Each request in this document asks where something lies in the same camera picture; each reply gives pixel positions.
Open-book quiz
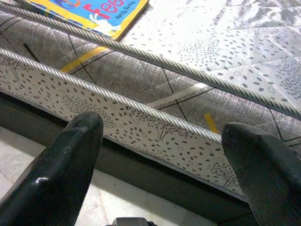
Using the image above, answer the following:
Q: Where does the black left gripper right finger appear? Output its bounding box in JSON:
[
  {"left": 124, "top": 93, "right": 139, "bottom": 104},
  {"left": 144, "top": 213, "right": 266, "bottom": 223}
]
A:
[{"left": 222, "top": 121, "right": 301, "bottom": 226}]

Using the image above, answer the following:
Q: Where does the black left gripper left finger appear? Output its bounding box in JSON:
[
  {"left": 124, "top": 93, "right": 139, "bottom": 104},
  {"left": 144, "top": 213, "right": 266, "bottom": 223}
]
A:
[{"left": 0, "top": 112, "right": 104, "bottom": 226}]

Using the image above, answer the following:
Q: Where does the blue yellow children's book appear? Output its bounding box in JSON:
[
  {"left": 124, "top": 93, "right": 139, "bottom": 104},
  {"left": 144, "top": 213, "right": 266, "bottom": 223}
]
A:
[{"left": 25, "top": 0, "right": 150, "bottom": 42}]

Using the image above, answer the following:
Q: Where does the white patterned mattress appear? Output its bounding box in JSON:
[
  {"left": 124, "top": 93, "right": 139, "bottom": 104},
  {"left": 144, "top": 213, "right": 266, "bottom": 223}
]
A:
[{"left": 0, "top": 0, "right": 301, "bottom": 203}]

